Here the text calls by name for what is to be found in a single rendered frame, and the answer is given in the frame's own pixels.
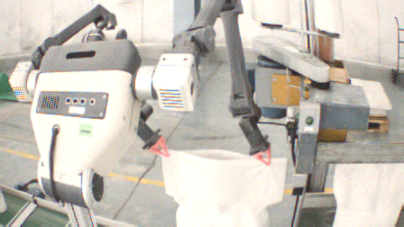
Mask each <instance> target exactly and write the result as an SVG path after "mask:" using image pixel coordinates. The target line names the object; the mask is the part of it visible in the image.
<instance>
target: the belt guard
mask: <svg viewBox="0 0 404 227"><path fill-rule="evenodd" d="M252 40H253V43H252V49H253V51H255V52H257V53H260V54H262V55H264V56H266V57H268V58H270V59H272V60H274V61H277V62H278V63H280V64H282V65H284V66H286V67H289V68H292V69H294V70H295V71H297V72H298V73H300V74H302V75H304V76H306V77H310V78H311V79H313V80H315V81H317V82H322V83H325V82H327V81H328V80H330V76H329V71H330V68H329V66H328V65H327V64H326V63H324V62H323V61H321V60H320V59H318V58H316V57H315V56H314V55H312V54H311V53H307V52H299V51H297V52H291V51H290V50H288V49H286V48H285V47H287V46H291V47H293V48H295V49H296V50H298V48H300V47H299V45H297V44H296V43H294V42H293V41H291V40H289V39H286V38H281V37H278V36H268V35H263V36H255V37H253V38H252ZM283 46H284V47H283ZM304 56H305V58H303V57H304ZM310 57H313V58H312V59H311V58H310Z"/></svg>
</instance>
